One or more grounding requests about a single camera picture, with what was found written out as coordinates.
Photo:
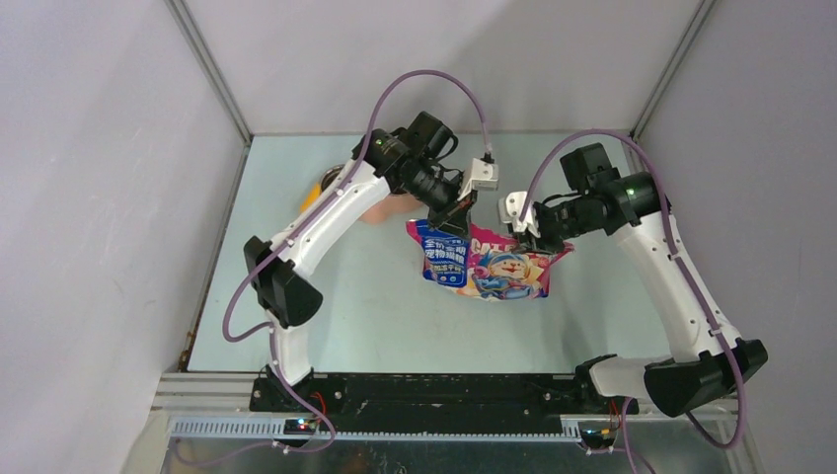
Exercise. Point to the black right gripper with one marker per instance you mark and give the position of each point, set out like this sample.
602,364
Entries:
528,243

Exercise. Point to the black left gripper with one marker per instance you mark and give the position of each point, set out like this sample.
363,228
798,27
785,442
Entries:
452,215

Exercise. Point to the pink double pet feeder base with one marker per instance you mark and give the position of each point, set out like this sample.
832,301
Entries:
391,205

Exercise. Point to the colourful cat food bag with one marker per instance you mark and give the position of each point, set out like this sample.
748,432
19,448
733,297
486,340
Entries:
487,266

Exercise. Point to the yellow plastic food scoop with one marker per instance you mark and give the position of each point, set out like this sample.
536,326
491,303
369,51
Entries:
314,193

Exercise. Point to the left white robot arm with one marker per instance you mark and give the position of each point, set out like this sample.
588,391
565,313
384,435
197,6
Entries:
401,162

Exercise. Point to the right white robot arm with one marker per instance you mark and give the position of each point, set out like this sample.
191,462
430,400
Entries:
708,356

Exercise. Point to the left steel bowl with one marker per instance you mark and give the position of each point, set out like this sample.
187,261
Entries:
329,176

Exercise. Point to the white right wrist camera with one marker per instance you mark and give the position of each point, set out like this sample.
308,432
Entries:
518,215

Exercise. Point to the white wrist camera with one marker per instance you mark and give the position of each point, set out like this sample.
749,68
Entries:
481,175
518,215

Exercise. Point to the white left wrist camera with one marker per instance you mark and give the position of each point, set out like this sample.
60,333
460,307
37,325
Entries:
481,175

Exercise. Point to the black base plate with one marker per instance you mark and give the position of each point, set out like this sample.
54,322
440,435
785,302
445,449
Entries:
437,404

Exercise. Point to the aluminium corner post right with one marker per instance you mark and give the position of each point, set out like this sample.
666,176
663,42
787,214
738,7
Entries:
676,59

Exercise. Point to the aluminium corner post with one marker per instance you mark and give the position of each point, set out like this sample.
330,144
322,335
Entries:
676,59
195,39

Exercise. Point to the aluminium corner post left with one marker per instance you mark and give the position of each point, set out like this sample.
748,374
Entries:
195,39

